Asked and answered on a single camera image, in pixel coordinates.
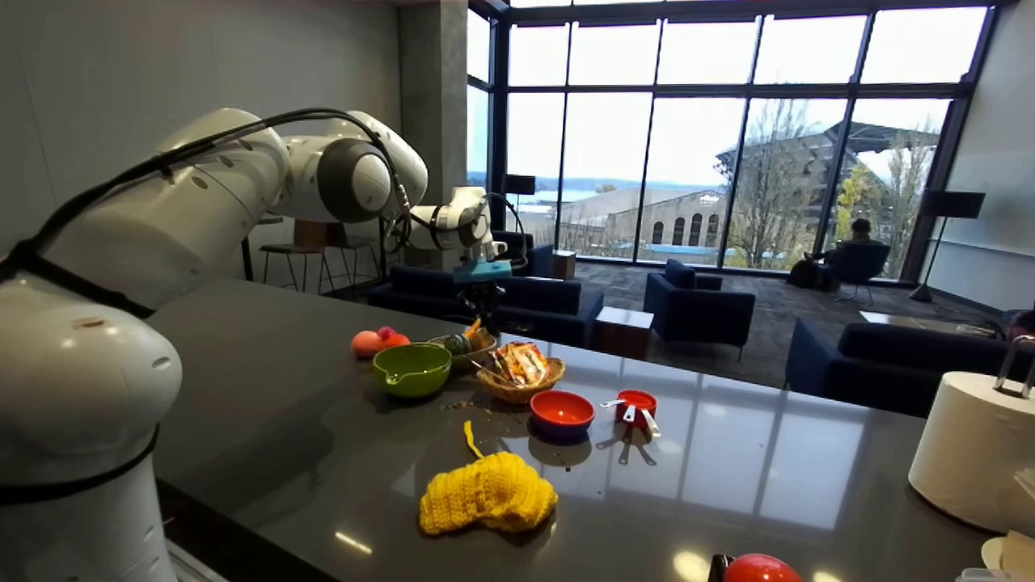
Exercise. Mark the red bowl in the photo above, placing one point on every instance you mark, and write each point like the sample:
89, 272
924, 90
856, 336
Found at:
562, 413

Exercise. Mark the small black speaker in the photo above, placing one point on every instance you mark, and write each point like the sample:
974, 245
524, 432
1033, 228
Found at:
519, 185

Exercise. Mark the blue armchair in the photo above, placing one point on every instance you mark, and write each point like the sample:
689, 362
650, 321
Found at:
701, 308

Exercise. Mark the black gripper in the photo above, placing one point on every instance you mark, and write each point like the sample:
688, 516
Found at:
491, 294

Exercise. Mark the black speaker on tall stand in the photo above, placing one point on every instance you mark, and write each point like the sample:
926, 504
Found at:
957, 205

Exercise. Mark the white plate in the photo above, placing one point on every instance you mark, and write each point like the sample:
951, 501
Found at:
1015, 555

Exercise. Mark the small wicker basket with food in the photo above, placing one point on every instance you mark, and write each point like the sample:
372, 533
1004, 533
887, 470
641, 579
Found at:
470, 343

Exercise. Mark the white and red small toy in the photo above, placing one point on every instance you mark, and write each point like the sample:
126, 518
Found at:
631, 423

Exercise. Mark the teal wrist camera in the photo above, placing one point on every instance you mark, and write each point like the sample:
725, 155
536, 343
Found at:
482, 269

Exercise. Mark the yellow crocheted cloth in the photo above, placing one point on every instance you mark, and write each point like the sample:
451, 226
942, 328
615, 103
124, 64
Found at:
491, 495

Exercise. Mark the wicker basket with wooden strips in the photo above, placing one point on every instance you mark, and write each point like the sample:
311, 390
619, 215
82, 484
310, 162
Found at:
519, 372

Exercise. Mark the red tomato toy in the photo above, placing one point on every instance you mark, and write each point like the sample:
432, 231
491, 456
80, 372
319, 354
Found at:
394, 338

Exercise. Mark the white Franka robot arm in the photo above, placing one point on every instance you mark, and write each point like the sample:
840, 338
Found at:
130, 269

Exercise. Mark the wooden chair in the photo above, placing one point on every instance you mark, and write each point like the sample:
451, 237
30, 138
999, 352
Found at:
310, 251

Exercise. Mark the dark navy sofa with cushion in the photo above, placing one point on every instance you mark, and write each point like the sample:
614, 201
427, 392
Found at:
906, 362

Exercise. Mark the low coffee table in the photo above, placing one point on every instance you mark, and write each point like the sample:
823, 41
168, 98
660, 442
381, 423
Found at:
926, 321

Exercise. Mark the white paper towel roll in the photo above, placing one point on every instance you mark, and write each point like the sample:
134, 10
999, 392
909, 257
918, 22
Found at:
971, 448

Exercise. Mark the pink peach toy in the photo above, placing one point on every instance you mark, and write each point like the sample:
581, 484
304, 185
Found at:
366, 343

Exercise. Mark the green bowl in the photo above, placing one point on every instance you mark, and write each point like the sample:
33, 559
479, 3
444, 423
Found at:
413, 370

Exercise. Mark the small dark side table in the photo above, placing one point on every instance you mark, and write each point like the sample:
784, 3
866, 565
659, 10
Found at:
623, 328

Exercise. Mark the small red cup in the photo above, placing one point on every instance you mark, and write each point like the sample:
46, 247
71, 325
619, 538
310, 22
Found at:
640, 403

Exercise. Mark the seated person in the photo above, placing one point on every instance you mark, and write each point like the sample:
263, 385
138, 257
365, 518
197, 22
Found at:
862, 257

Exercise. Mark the red emergency stop button box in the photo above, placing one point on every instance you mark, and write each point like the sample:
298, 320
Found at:
761, 571

